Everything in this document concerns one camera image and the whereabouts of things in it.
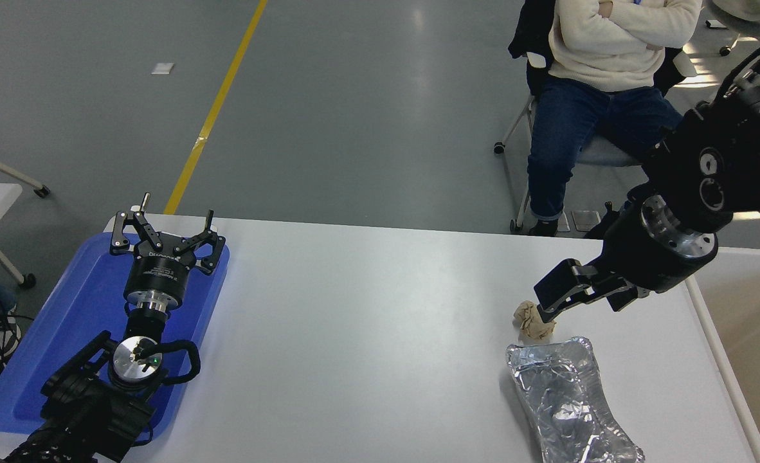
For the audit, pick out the seated person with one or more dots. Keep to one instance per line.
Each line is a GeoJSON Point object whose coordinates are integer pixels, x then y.
{"type": "Point", "coordinates": [611, 51]}

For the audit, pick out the pale wheeled chair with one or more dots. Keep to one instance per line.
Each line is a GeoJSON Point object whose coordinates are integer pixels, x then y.
{"type": "Point", "coordinates": [746, 13]}

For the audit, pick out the person's hand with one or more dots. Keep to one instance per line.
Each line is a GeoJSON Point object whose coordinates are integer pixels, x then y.
{"type": "Point", "coordinates": [605, 9]}

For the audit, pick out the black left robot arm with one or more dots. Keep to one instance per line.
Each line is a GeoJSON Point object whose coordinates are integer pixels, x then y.
{"type": "Point", "coordinates": [84, 411]}

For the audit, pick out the black jacket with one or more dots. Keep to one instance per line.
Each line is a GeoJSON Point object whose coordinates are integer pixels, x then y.
{"type": "Point", "coordinates": [531, 26]}

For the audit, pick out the grey floor plate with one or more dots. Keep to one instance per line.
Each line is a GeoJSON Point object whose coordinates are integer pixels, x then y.
{"type": "Point", "coordinates": [586, 220]}

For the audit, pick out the silver foil tray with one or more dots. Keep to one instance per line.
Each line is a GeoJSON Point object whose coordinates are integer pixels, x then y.
{"type": "Point", "coordinates": [566, 399]}

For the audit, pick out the crumpled tan paper ball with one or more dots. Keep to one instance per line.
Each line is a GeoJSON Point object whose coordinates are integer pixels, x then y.
{"type": "Point", "coordinates": [534, 325]}

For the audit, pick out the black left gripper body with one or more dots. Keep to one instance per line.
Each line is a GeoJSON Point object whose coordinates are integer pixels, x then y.
{"type": "Point", "coordinates": [158, 273]}

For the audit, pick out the grey wheeled chair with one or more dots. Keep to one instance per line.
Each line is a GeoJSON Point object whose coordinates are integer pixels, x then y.
{"type": "Point", "coordinates": [602, 154]}

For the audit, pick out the blue plastic tray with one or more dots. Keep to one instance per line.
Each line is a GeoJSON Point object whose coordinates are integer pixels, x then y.
{"type": "Point", "coordinates": [65, 334]}

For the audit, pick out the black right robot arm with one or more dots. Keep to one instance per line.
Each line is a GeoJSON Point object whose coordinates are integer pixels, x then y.
{"type": "Point", "coordinates": [740, 161]}

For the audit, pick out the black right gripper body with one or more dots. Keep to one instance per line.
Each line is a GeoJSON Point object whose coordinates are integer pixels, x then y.
{"type": "Point", "coordinates": [643, 263]}

